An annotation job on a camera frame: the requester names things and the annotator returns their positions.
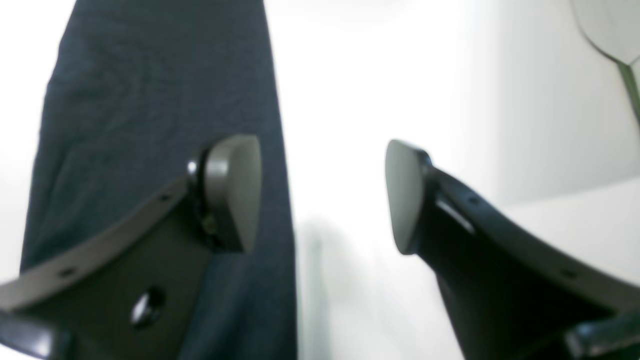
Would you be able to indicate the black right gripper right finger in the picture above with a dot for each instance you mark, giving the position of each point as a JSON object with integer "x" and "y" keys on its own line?
{"x": 508, "y": 295}

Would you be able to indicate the dark navy long-sleeve T-shirt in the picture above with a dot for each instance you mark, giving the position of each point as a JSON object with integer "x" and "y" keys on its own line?
{"x": 138, "y": 87}

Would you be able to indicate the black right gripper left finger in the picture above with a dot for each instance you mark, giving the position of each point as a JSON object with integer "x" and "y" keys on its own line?
{"x": 130, "y": 292}

